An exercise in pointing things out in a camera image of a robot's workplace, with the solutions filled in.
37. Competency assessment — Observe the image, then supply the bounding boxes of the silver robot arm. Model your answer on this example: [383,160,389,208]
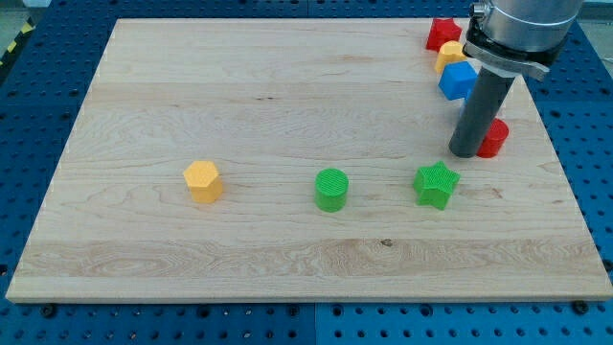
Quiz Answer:
[464,0,583,81]

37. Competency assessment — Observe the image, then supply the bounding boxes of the green star block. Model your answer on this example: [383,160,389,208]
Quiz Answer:
[413,161,461,210]

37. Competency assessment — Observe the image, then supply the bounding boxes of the red star block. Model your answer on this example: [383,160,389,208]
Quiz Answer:
[425,18,463,52]

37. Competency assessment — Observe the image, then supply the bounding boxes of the green cylinder block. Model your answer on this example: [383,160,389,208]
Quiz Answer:
[314,168,349,213]

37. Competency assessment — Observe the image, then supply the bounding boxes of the light wooden board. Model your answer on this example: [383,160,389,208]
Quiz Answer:
[7,19,612,304]

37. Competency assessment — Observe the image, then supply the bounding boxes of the yellow hexagon block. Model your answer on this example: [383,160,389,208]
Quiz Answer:
[183,161,223,203]

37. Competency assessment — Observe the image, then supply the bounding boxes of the blue cube block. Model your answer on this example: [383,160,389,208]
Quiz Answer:
[439,61,477,101]

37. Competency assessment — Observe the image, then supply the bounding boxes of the yellow heart block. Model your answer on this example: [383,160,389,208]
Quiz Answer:
[434,40,466,74]

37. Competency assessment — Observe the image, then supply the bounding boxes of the red cylinder block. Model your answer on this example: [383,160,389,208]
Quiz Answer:
[477,118,510,158]

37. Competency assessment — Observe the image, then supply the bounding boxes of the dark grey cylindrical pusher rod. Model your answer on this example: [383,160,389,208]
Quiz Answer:
[448,67,515,158]

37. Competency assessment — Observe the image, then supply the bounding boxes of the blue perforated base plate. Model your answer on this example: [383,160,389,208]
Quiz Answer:
[1,0,612,344]

